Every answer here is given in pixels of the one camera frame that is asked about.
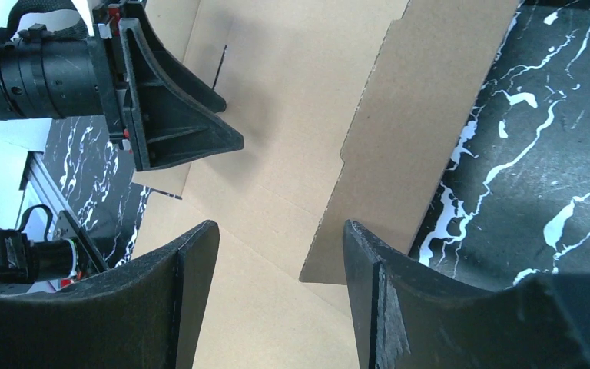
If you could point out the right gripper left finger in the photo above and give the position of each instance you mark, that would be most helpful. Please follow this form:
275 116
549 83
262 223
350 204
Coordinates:
147 313

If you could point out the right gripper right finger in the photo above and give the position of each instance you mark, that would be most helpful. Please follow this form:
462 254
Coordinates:
406 315

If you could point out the aluminium front frame rail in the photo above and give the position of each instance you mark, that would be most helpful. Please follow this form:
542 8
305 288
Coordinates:
39 187

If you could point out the brown cardboard box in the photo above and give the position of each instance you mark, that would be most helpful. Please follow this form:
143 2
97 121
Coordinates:
292 74

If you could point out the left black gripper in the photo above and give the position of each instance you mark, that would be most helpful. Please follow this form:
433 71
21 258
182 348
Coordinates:
61 74

